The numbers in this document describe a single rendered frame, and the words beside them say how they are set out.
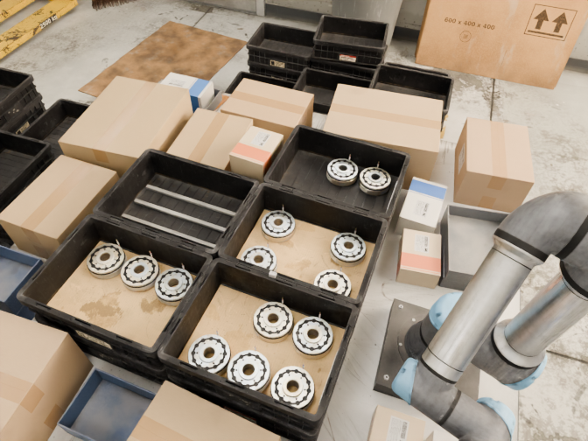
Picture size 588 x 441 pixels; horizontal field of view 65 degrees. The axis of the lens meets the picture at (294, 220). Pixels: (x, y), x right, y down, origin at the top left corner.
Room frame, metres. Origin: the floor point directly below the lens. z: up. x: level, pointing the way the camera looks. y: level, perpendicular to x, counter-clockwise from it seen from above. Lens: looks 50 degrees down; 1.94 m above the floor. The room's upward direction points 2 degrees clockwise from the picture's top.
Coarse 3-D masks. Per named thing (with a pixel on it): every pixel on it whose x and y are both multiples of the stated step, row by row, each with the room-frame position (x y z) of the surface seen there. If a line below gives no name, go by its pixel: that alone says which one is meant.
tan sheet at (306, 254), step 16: (256, 224) 0.90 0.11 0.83; (304, 224) 0.91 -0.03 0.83; (256, 240) 0.84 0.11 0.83; (304, 240) 0.85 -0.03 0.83; (320, 240) 0.85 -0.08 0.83; (240, 256) 0.78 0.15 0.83; (288, 256) 0.79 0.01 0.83; (304, 256) 0.79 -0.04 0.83; (320, 256) 0.79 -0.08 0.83; (368, 256) 0.79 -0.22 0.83; (288, 272) 0.73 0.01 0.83; (304, 272) 0.73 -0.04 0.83; (320, 272) 0.73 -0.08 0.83; (352, 272) 0.74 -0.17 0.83; (352, 288) 0.69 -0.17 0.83
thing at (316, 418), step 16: (208, 272) 0.66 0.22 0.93; (256, 272) 0.66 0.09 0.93; (304, 288) 0.62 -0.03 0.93; (352, 304) 0.58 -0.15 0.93; (176, 320) 0.52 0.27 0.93; (352, 320) 0.53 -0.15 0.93; (160, 352) 0.44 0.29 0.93; (192, 368) 0.40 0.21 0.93; (336, 368) 0.41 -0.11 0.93; (224, 384) 0.37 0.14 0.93; (240, 384) 0.37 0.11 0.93; (256, 400) 0.34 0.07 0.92; (272, 400) 0.34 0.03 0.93; (320, 400) 0.34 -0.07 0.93; (304, 416) 0.31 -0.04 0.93; (320, 416) 0.31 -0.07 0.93
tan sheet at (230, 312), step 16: (224, 288) 0.67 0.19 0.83; (224, 304) 0.62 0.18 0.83; (240, 304) 0.62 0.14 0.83; (256, 304) 0.62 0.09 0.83; (208, 320) 0.57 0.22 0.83; (224, 320) 0.57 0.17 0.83; (240, 320) 0.58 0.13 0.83; (272, 320) 0.58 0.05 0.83; (192, 336) 0.53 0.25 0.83; (224, 336) 0.53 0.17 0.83; (240, 336) 0.53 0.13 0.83; (256, 336) 0.53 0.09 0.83; (336, 336) 0.54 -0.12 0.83; (240, 352) 0.49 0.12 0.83; (272, 352) 0.49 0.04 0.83; (288, 352) 0.49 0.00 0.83; (336, 352) 0.50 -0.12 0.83; (272, 368) 0.45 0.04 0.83; (304, 368) 0.45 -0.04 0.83; (320, 368) 0.45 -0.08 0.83; (320, 384) 0.41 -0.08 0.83
